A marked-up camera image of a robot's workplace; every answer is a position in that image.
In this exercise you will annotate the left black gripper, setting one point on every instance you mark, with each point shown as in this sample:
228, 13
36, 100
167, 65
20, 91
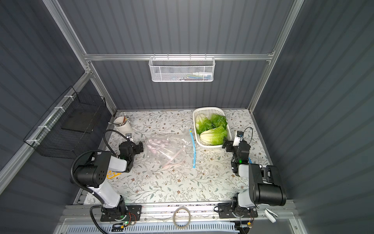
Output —
136, 147

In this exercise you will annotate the black wire side basket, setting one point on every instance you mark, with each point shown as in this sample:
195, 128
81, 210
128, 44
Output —
72, 127

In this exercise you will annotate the white pen holder cup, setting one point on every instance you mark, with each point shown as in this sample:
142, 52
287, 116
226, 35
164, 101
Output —
122, 125

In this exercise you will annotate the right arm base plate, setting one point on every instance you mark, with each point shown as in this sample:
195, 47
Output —
226, 211

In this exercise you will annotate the chinese cabbage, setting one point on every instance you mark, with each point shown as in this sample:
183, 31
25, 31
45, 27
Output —
202, 124
218, 120
213, 136

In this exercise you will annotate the clear zip-top bag blue seal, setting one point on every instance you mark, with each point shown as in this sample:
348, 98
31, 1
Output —
175, 149

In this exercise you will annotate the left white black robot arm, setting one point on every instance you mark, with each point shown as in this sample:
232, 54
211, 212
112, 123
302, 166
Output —
89, 172

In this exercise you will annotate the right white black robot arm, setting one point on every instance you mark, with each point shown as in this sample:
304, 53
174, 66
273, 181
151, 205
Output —
264, 183

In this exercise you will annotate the white wire wall basket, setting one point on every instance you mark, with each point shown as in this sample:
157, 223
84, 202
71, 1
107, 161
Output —
178, 70

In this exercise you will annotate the yellow calculator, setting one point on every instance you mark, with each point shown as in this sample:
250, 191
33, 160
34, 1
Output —
111, 174

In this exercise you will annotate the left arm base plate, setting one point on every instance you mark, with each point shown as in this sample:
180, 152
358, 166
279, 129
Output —
128, 213

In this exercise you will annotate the white clip on rail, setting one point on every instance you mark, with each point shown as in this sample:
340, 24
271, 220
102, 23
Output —
271, 215

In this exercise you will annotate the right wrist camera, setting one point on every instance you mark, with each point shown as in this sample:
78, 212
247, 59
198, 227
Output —
238, 138

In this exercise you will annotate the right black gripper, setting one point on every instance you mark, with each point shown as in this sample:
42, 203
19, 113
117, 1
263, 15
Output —
231, 146

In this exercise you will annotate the clear zip-top bag white seal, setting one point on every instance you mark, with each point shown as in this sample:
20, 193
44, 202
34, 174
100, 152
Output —
166, 149

